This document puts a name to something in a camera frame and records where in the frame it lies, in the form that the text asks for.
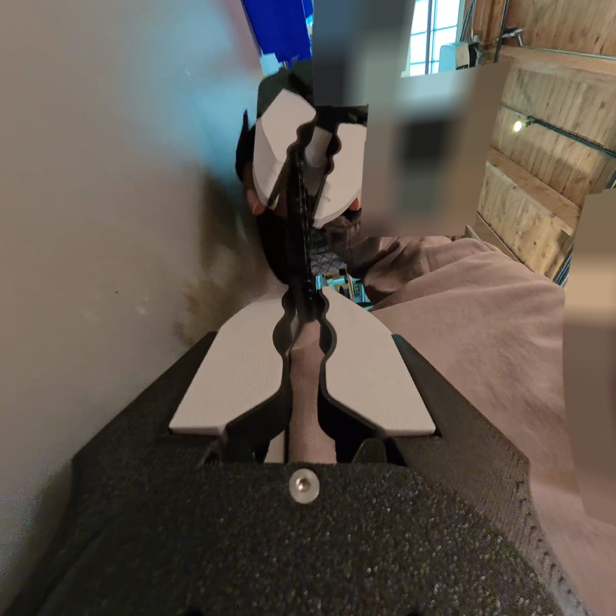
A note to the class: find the blue plastic bin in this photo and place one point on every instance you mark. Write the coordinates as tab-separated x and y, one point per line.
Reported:
279	24

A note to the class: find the white security camera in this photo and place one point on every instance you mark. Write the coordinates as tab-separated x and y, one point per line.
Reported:
457	53

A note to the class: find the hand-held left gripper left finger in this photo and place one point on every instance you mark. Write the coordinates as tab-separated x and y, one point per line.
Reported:
240	365

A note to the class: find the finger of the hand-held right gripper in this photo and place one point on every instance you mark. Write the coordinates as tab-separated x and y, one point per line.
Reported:
344	168
274	149

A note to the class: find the person's right forearm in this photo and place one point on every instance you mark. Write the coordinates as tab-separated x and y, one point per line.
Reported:
409	262

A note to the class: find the grey quilted cloth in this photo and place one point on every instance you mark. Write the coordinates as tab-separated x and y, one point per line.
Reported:
322	255

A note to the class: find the black brick plate assembly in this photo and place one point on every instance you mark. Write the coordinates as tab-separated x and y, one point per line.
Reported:
297	231

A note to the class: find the person's right hand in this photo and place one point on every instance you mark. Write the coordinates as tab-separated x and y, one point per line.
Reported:
254	204

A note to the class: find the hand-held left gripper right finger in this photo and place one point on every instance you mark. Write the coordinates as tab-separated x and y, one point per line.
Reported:
375	375

